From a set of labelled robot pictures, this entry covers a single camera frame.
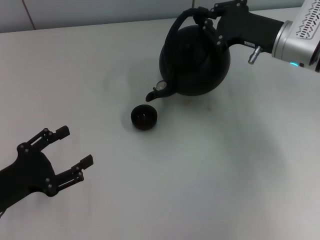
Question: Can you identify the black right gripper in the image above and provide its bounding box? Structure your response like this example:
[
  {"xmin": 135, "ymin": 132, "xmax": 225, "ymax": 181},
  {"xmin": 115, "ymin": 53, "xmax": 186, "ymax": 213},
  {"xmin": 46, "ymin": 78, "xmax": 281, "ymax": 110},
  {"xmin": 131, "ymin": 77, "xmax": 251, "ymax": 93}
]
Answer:
[{"xmin": 192, "ymin": 0, "xmax": 285, "ymax": 55}]

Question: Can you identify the black round teapot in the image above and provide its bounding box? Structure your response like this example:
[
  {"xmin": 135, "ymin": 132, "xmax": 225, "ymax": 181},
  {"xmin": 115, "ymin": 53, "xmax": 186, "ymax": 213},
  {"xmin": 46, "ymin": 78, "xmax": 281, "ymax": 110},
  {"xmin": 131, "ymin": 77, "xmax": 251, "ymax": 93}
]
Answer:
[{"xmin": 144, "ymin": 7, "xmax": 231, "ymax": 103}]

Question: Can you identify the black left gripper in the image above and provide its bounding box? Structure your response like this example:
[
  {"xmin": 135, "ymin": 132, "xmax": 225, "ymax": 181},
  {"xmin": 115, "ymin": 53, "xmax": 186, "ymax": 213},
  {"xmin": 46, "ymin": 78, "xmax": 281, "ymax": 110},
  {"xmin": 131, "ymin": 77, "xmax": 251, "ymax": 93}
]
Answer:
[{"xmin": 0, "ymin": 124, "xmax": 95, "ymax": 214}]

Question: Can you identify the silver connector plug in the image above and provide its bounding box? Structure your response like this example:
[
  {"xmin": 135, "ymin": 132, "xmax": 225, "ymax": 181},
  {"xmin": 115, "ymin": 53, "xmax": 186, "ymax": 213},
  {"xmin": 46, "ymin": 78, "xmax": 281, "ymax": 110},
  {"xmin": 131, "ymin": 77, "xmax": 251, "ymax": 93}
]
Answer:
[{"xmin": 247, "ymin": 45, "xmax": 262, "ymax": 65}]

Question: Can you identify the small black teacup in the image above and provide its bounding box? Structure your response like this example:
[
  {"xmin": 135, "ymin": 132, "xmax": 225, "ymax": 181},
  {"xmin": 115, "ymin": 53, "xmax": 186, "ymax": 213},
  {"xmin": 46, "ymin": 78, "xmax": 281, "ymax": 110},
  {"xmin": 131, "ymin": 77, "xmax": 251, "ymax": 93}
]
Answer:
[{"xmin": 130, "ymin": 104, "xmax": 159, "ymax": 132}]

